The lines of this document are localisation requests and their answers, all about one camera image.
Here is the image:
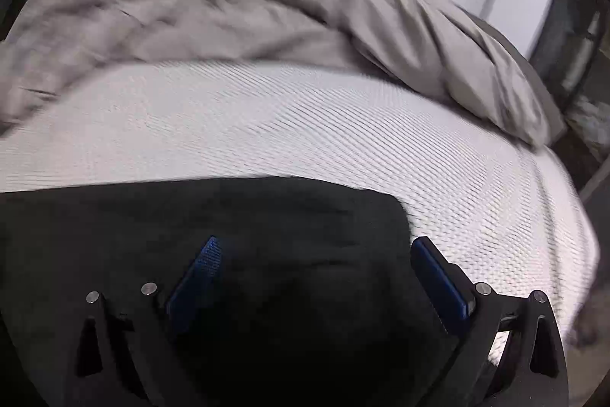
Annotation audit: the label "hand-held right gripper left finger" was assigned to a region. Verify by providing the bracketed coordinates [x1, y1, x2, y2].
[74, 235, 224, 407]

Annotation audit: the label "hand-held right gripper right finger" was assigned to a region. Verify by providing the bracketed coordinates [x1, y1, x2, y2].
[411, 236, 571, 407]

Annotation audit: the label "black pants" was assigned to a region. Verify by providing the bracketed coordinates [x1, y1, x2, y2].
[0, 175, 472, 407]

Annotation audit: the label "white honeycomb mattress bed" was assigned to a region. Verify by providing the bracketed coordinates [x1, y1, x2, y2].
[0, 59, 602, 370]

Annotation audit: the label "grey quilted duvet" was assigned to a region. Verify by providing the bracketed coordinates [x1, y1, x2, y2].
[0, 0, 568, 150]

